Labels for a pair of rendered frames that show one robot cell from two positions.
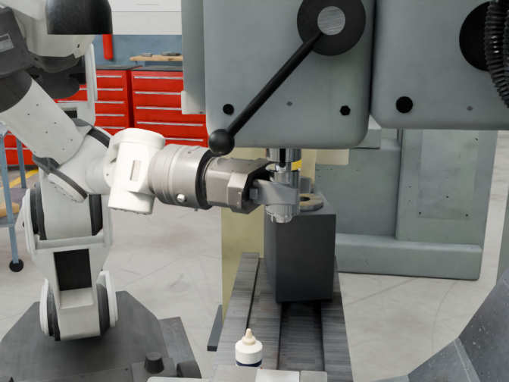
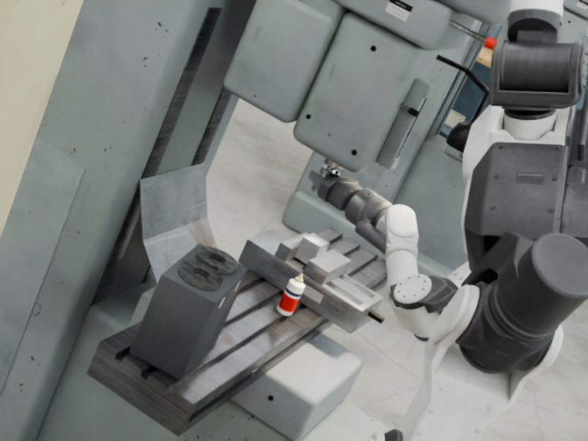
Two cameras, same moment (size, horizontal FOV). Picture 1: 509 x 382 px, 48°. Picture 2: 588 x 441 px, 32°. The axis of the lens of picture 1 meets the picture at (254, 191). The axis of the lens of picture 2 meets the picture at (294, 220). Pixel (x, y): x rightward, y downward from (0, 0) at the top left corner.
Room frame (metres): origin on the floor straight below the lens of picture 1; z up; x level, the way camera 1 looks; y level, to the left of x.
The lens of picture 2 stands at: (2.99, 0.42, 1.96)
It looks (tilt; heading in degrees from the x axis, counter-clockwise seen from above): 20 degrees down; 192
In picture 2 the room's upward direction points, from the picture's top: 25 degrees clockwise
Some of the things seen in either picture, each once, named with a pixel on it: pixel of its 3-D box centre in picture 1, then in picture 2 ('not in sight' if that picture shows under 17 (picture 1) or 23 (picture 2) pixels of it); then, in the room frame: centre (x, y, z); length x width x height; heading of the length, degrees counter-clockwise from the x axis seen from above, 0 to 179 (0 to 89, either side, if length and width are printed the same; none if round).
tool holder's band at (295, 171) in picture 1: (282, 170); (330, 171); (0.74, -0.04, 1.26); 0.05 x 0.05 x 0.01
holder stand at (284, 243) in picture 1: (296, 236); (192, 306); (1.17, -0.09, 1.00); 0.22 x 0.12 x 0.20; 5
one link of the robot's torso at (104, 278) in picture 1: (79, 304); not in sight; (1.48, 0.50, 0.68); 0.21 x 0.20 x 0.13; 17
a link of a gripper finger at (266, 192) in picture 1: (273, 194); not in sight; (0.71, -0.03, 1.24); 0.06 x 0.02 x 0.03; 67
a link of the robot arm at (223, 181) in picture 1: (221, 182); (353, 201); (0.78, 0.05, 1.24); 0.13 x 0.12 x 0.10; 157
